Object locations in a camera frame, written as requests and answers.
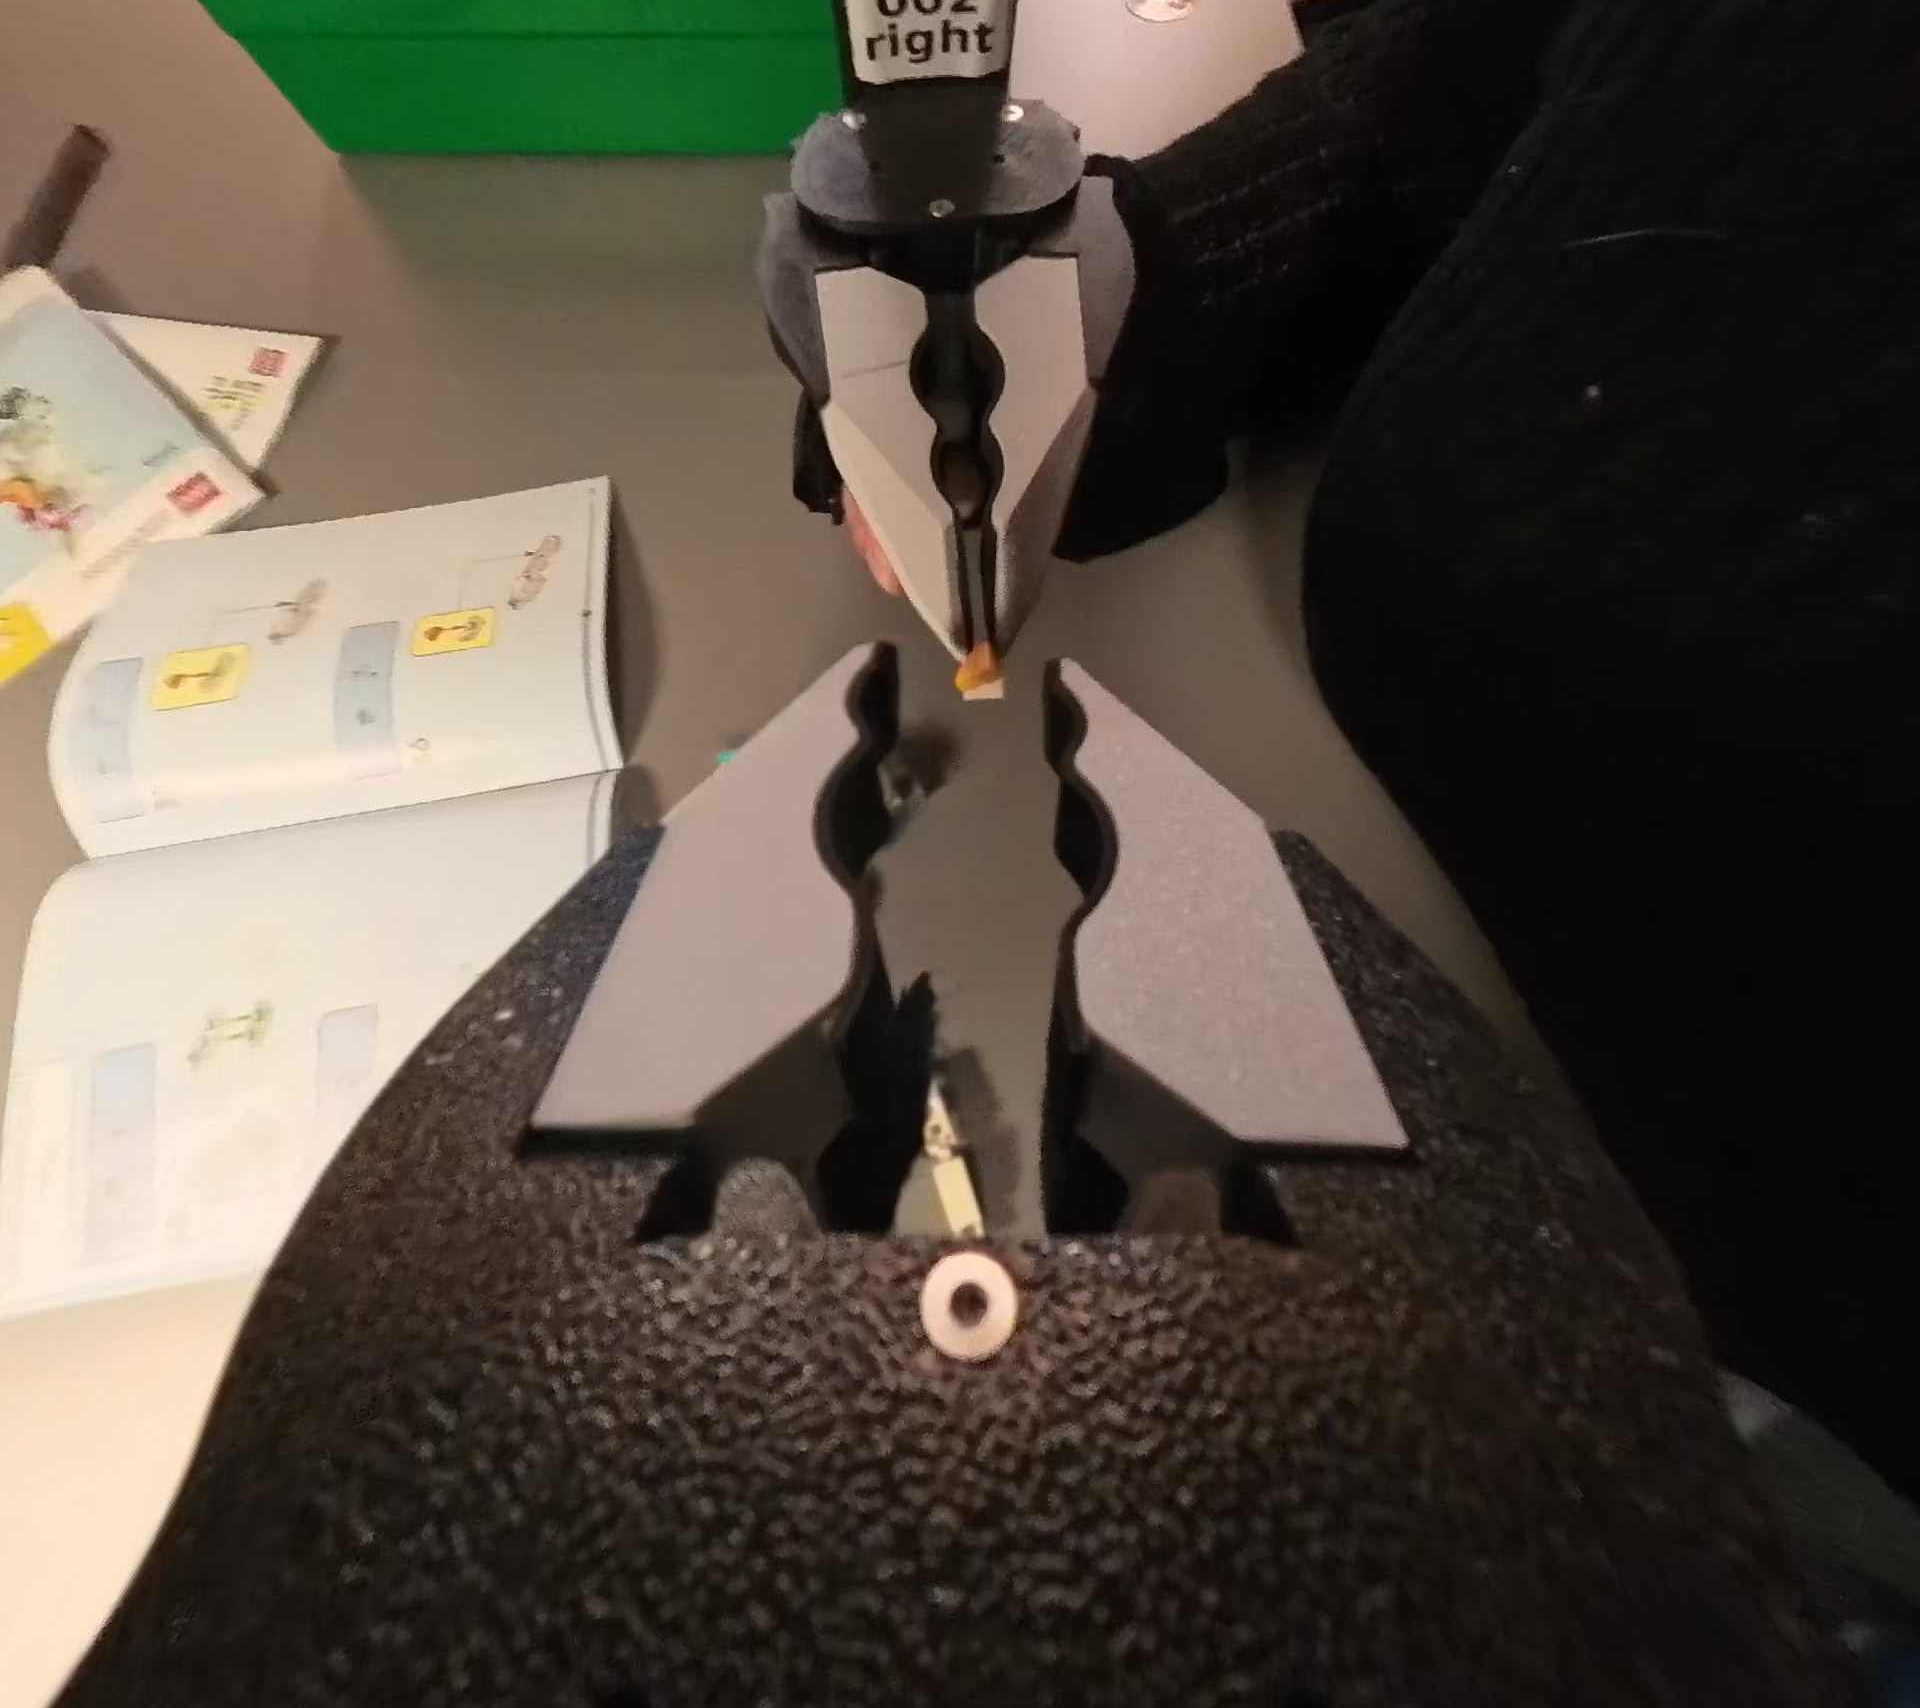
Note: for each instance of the person's right hand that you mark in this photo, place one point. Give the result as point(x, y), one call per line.
point(873, 561)

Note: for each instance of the dark brown stick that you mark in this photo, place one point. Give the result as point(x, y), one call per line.
point(67, 182)

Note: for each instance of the small white booklet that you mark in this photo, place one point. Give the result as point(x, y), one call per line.
point(240, 382)

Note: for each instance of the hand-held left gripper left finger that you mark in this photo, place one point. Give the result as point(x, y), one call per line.
point(718, 973)

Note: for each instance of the person's right forearm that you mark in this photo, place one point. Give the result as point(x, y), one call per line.
point(1201, 313)

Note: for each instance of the person's black sweater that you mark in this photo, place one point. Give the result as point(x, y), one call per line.
point(1648, 689)

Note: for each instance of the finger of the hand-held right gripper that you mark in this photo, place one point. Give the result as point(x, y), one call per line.
point(1042, 419)
point(876, 448)

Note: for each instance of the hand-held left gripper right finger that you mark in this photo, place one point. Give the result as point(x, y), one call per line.
point(1201, 973)

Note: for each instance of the small illustrated booklet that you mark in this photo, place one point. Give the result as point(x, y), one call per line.
point(91, 460)

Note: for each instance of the open instruction booklet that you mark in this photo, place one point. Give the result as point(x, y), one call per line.
point(298, 689)

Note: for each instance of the small orange lego piece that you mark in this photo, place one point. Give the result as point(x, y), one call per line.
point(979, 674)

